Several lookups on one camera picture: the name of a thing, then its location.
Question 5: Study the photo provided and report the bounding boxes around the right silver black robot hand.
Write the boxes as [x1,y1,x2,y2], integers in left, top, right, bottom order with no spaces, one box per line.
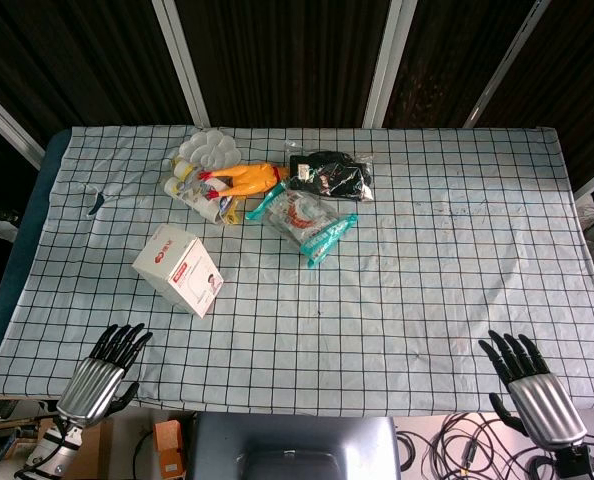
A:
[478,329,589,448]

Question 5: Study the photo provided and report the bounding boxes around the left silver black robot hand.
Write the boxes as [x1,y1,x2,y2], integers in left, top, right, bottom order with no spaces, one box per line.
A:
[56,323,154,429]

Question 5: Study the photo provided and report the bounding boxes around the grey robot base body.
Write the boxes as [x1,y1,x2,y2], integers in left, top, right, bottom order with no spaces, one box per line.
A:
[190,412,403,480]

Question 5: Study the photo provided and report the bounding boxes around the orange cardboard box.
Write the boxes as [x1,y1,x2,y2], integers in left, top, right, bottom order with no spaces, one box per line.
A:
[152,419,187,479]

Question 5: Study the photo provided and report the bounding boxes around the white cardboard box red print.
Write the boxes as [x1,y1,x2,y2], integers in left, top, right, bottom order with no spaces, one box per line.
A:
[131,222,225,319]

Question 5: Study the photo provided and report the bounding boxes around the dark blue table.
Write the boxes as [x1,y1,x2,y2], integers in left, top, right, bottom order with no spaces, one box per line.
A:
[0,129,73,397]

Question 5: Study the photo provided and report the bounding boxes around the blue checkered tablecloth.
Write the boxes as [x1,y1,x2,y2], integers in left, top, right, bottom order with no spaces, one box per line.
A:
[0,124,594,418]

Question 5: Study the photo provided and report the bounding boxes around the yellow rubber chicken toy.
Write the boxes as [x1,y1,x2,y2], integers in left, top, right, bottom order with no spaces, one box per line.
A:
[196,162,291,202]

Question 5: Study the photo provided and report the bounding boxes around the white plastic flower-shaped tray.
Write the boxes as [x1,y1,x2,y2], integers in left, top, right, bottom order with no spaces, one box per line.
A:
[178,129,242,169]

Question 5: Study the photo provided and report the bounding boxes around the teal white snack bag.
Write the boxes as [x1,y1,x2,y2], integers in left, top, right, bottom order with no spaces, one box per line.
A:
[244,182,359,270]

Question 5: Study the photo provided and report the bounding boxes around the black item in clear bag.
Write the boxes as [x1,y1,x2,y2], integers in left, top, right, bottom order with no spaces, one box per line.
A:
[286,140,376,203]

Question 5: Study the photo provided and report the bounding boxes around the black cable bundle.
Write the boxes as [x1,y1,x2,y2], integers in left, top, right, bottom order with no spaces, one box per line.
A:
[394,412,558,480]

